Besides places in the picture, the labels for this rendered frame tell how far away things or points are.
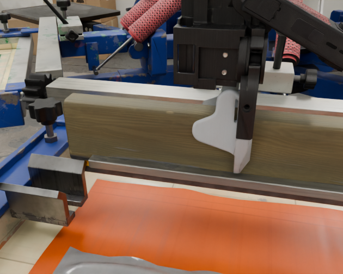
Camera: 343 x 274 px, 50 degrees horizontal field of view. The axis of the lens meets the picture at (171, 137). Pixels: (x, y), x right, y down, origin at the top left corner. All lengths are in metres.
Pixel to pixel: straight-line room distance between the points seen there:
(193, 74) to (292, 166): 0.14
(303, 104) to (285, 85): 0.05
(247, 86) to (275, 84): 0.29
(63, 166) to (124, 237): 0.11
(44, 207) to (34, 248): 0.05
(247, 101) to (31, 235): 0.29
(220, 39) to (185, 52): 0.04
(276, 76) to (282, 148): 0.24
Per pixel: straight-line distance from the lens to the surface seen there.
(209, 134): 0.36
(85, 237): 0.45
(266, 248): 0.44
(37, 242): 0.46
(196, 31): 0.33
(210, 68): 0.34
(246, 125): 0.34
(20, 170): 0.51
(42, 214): 0.44
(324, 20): 0.34
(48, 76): 0.70
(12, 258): 0.45
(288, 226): 0.48
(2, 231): 0.46
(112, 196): 0.51
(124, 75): 1.04
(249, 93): 0.32
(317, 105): 0.59
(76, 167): 0.45
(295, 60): 0.78
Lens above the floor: 1.26
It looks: 28 degrees down
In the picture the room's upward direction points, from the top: straight up
